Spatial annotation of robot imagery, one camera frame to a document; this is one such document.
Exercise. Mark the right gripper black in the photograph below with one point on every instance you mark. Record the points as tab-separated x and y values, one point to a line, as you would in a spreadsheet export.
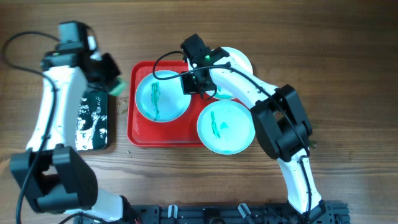
188	90

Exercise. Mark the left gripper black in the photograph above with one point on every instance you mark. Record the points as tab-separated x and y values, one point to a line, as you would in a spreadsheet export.
107	73

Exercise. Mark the green yellow sponge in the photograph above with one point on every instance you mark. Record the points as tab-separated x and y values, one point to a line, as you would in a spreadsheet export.
116	87

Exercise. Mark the white plate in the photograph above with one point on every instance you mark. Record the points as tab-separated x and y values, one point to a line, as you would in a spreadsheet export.
225	127
239	59
161	99

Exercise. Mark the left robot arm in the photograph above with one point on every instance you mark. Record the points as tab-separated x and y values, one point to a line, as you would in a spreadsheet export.
52	176

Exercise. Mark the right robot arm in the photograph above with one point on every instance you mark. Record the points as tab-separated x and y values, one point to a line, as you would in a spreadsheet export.
280	121

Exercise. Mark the black water tray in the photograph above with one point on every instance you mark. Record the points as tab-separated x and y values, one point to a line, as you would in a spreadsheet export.
92	122

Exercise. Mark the red plastic tray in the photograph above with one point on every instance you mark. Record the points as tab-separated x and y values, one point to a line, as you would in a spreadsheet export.
143	132

